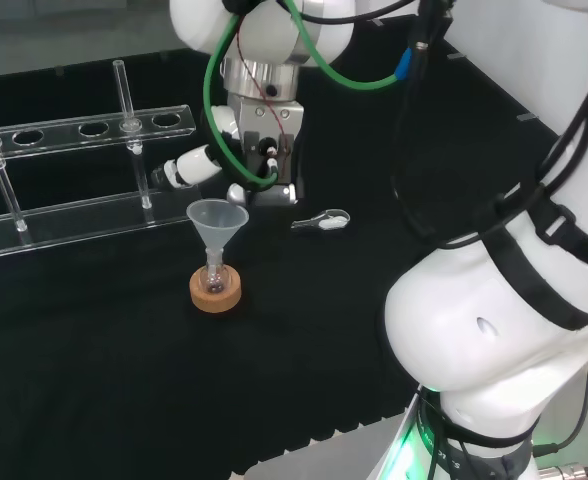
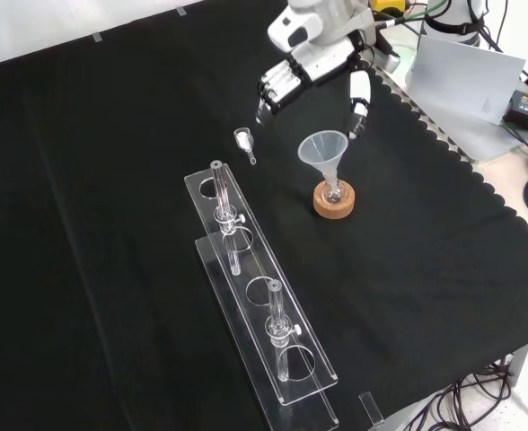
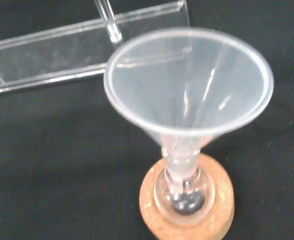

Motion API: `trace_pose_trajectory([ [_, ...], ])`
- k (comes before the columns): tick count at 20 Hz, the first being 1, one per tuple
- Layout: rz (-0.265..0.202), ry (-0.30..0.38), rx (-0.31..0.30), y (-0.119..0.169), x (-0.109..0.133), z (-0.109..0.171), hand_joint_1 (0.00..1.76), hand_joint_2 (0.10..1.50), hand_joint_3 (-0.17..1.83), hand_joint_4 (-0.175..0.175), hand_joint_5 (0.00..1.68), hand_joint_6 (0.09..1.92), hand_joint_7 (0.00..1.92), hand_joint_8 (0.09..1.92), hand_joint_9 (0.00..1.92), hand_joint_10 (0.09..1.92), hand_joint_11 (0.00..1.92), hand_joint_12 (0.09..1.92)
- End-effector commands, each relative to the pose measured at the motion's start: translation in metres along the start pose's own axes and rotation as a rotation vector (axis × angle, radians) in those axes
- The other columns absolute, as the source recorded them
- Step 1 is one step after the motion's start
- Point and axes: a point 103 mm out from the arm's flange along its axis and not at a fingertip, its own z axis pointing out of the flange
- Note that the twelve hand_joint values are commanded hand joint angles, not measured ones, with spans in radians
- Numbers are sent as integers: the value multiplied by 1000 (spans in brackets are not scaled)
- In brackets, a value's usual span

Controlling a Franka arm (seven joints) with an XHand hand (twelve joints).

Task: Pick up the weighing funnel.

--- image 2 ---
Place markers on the translucent plastic funnel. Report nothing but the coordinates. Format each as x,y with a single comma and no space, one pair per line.
322,150

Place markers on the clear weighing funnel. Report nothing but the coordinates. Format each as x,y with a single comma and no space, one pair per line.
242,137

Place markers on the yellow stop button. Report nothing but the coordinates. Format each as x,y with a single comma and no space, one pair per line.
387,4

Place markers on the round-bottom glass flask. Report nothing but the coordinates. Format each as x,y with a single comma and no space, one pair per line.
334,194

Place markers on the pale grey board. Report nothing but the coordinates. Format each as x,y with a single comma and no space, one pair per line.
461,90

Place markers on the clear acrylic funnel stand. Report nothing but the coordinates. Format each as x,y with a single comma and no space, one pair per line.
264,274

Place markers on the small clear acrylic block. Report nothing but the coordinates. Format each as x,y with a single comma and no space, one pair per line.
371,408

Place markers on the grey tape piece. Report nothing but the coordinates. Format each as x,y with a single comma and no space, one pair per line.
181,11
98,37

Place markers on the black cloth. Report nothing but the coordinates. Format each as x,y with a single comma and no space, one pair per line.
111,224

